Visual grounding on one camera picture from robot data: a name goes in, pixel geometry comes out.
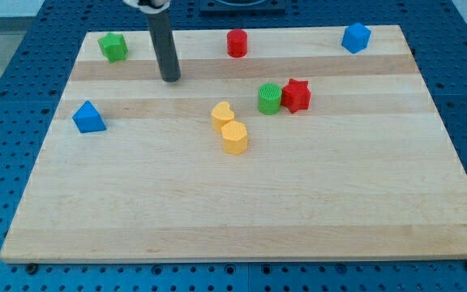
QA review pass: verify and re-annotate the blue triangular block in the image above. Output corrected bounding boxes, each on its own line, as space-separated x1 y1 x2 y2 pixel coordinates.
72 101 106 133

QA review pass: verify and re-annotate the yellow hexagon block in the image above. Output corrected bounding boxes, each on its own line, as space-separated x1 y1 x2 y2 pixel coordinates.
221 121 248 155

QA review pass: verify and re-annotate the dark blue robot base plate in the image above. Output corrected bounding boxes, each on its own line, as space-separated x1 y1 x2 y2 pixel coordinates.
197 0 288 15

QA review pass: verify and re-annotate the yellow heart block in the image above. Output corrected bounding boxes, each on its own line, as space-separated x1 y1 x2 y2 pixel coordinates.
211 101 235 133

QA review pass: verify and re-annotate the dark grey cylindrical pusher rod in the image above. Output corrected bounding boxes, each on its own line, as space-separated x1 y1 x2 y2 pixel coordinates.
147 10 181 83

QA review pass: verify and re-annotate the blue cube block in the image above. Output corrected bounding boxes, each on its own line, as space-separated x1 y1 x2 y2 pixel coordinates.
341 23 371 54

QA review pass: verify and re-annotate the red cylinder block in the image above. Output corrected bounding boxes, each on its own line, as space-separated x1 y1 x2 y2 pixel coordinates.
226 28 248 58

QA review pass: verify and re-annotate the light wooden board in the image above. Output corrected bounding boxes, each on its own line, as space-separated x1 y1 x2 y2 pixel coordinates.
0 25 467 264

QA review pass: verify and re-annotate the red star block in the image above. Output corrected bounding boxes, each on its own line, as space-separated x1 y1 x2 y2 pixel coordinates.
281 79 311 114

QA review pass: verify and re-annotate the green cylinder block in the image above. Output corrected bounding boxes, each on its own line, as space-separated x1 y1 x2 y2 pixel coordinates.
258 83 282 115

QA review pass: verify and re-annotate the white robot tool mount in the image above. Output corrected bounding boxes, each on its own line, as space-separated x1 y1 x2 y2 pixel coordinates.
122 0 170 9

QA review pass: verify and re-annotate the green star block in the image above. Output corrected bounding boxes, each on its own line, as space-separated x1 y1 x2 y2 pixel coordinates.
97 32 128 62

